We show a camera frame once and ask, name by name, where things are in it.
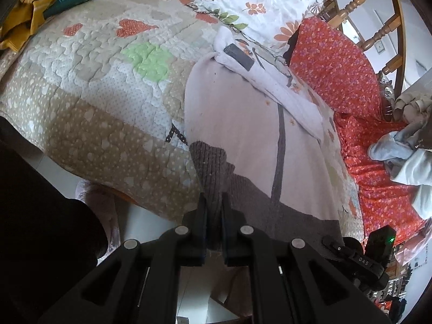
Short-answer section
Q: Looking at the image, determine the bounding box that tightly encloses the pink fuzzy cloth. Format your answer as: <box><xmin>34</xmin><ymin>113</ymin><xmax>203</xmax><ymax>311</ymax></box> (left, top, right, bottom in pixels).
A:
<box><xmin>75</xmin><ymin>178</ymin><xmax>121</xmax><ymax>262</ymax></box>

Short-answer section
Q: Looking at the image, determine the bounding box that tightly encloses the person's dark clothing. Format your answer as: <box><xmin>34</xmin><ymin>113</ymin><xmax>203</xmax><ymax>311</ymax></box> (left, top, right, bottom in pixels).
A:
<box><xmin>0</xmin><ymin>116</ymin><xmax>109</xmax><ymax>324</ymax></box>

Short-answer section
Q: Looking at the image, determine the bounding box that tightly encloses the wooden chair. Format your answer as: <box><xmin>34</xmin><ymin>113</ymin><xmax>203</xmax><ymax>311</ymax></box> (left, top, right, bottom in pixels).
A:
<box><xmin>300</xmin><ymin>0</ymin><xmax>407</xmax><ymax>90</ymax></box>

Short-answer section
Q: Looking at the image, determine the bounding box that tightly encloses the cardboard box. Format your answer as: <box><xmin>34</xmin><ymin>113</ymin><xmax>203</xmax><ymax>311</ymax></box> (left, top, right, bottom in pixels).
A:
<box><xmin>177</xmin><ymin>288</ymin><xmax>254</xmax><ymax>324</ymax></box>

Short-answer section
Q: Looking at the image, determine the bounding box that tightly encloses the yellow cloth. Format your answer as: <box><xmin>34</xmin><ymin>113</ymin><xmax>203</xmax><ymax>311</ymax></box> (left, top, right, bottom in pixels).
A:
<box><xmin>0</xmin><ymin>0</ymin><xmax>63</xmax><ymax>53</ymax></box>

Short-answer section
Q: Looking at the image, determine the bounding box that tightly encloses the patchwork quilted bedspread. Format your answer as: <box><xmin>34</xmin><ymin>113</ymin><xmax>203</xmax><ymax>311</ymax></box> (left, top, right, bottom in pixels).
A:
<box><xmin>0</xmin><ymin>0</ymin><xmax>367</xmax><ymax>244</ymax></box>

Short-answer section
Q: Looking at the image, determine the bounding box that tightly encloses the white floral pillow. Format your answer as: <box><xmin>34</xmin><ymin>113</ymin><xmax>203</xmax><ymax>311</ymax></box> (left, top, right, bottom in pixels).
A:
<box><xmin>193</xmin><ymin>0</ymin><xmax>325</xmax><ymax>46</ymax></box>

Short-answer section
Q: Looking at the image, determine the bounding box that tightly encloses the beige garment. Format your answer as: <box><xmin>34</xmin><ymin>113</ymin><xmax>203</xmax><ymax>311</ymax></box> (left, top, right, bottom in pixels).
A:
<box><xmin>393</xmin><ymin>89</ymin><xmax>432</xmax><ymax>125</ymax></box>

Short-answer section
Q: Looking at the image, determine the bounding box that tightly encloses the pink sweater with grey trim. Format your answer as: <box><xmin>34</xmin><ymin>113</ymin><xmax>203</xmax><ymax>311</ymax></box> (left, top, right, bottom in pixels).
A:
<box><xmin>184</xmin><ymin>27</ymin><xmax>345</xmax><ymax>262</ymax></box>

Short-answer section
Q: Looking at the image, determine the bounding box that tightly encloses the light blue garment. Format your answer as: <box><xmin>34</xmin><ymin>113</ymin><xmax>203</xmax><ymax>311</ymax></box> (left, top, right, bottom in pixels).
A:
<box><xmin>368</xmin><ymin>121</ymin><xmax>427</xmax><ymax>164</ymax></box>

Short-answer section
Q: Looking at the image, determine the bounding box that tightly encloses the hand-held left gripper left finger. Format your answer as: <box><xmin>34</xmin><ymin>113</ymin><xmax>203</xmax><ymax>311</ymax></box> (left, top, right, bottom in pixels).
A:
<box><xmin>37</xmin><ymin>192</ymin><xmax>208</xmax><ymax>324</ymax></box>

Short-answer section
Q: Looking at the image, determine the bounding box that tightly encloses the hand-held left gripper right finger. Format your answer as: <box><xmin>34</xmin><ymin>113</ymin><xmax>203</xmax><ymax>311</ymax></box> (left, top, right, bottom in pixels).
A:
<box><xmin>221</xmin><ymin>196</ymin><xmax>392</xmax><ymax>324</ymax></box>

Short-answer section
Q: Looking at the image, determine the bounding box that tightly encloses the white garment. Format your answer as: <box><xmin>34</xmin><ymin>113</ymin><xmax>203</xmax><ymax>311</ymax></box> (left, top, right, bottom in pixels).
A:
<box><xmin>391</xmin><ymin>147</ymin><xmax>432</xmax><ymax>221</ymax></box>

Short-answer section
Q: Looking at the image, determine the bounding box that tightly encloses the pink plastic bag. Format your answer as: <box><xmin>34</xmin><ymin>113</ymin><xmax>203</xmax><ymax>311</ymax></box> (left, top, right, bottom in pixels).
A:
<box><xmin>393</xmin><ymin>219</ymin><xmax>431</xmax><ymax>271</ymax></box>

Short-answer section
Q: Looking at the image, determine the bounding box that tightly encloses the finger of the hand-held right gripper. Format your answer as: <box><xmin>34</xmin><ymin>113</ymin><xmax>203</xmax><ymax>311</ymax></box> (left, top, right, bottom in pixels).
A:
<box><xmin>322</xmin><ymin>235</ymin><xmax>342</xmax><ymax>261</ymax></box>

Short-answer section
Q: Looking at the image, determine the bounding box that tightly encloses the red floral blanket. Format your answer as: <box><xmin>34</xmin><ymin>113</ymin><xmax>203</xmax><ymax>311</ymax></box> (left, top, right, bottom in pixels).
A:
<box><xmin>289</xmin><ymin>18</ymin><xmax>427</xmax><ymax>245</ymax></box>

